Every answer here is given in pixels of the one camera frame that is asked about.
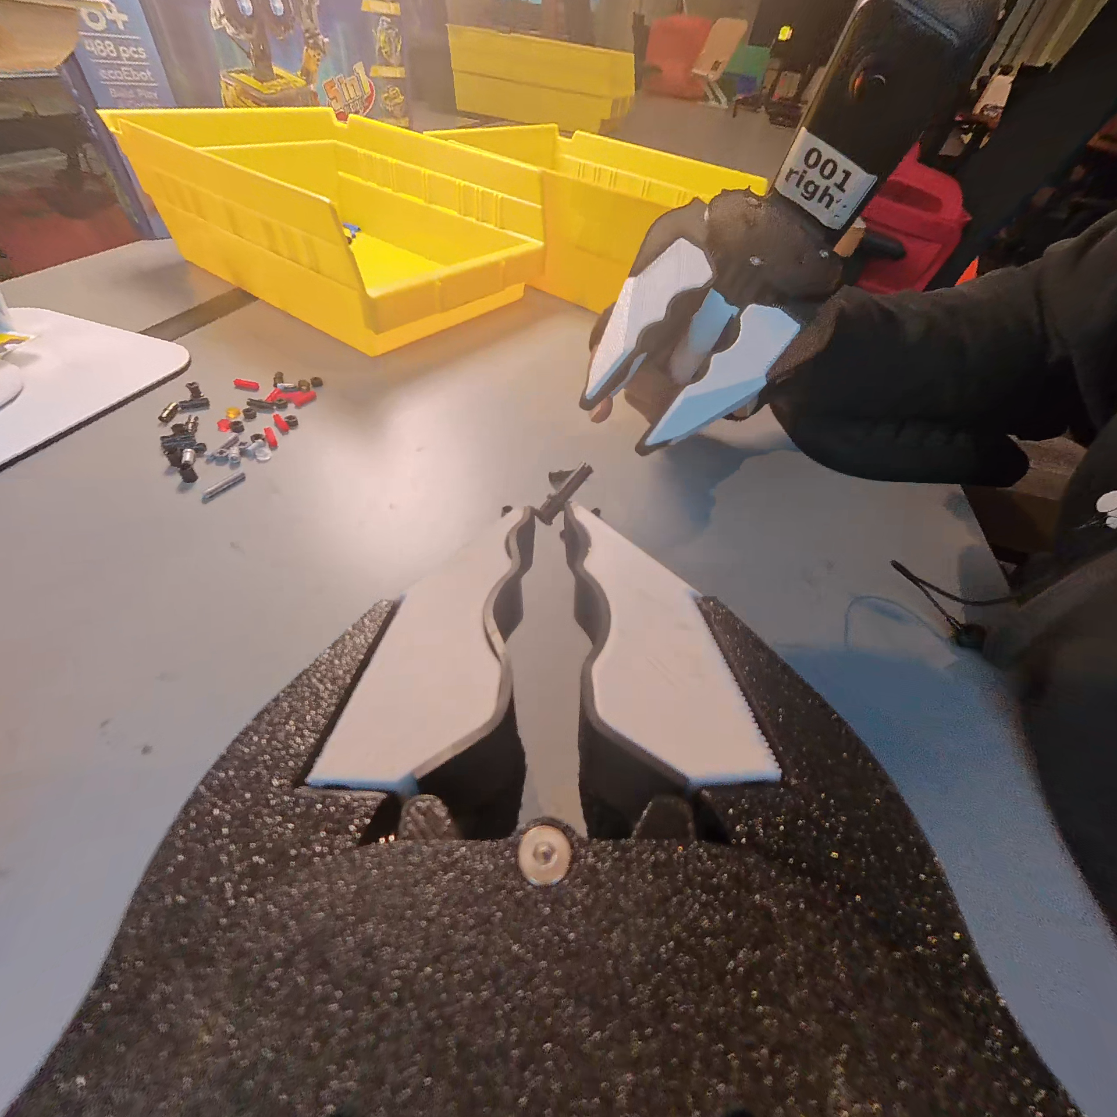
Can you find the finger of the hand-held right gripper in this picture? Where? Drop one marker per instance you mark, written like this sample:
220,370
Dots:
646,296
743,366

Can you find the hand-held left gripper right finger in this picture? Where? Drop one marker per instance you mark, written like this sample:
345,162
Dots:
681,698

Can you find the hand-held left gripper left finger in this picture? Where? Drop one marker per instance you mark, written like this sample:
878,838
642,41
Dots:
420,689

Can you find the yellow plastic bin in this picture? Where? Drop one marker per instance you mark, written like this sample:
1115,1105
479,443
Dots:
263,218
611,226

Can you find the long black toy pin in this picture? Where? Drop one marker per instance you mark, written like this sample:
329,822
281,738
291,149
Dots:
563,493

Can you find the pile of small toy parts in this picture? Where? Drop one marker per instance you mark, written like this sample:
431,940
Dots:
236,427

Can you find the grey desk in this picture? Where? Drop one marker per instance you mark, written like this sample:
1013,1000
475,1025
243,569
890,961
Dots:
263,610

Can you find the person's right hand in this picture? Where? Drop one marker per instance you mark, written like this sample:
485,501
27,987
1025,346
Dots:
651,396

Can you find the red plastic crate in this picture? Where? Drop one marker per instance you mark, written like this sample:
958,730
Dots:
917,226

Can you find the tan folding chair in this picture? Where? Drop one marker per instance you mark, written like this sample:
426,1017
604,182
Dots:
720,57

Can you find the red beanbag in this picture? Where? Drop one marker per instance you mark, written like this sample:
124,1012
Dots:
676,52

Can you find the stacked yellow bins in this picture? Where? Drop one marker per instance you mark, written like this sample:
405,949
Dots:
542,78

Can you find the person's black jacket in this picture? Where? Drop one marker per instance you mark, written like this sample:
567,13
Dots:
1074,610

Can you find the yellow picture toy box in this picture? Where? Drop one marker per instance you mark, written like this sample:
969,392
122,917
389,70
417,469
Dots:
263,52

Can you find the white folding stand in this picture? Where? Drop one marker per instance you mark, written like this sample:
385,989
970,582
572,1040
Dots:
79,375

